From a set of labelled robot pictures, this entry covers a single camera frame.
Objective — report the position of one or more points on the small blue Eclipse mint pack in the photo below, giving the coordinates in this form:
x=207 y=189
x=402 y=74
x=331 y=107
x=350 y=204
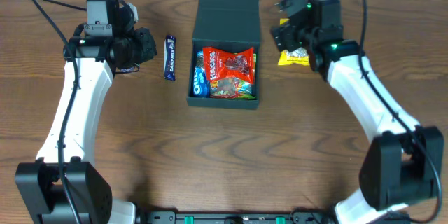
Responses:
x=132 y=69

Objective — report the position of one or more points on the red candy bag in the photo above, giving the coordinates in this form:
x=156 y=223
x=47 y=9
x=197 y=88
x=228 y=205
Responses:
x=219 y=64

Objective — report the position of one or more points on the yellow candy bag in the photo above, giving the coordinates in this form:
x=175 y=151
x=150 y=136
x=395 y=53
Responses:
x=299 y=56

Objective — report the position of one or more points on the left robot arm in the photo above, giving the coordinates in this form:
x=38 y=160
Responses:
x=62 y=185

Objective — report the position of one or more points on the green Haribo gummy bag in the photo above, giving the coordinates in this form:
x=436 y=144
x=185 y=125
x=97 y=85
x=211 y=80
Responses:
x=234 y=85

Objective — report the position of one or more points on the dark blue Dairy Milk bar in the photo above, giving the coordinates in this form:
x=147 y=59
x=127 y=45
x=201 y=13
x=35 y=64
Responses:
x=169 y=57

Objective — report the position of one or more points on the dark green open gift box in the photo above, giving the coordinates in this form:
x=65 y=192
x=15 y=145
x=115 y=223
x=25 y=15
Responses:
x=232 y=26

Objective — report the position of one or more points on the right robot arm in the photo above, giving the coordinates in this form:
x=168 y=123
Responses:
x=403 y=163

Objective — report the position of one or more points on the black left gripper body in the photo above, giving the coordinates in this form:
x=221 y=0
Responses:
x=145 y=45

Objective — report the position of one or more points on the blue Oreo cookie pack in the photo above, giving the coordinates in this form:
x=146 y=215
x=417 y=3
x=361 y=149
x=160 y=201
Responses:
x=200 y=83

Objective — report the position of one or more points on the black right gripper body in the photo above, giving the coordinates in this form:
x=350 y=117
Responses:
x=280 y=38

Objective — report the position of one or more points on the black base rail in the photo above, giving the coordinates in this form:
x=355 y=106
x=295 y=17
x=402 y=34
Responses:
x=297 y=217

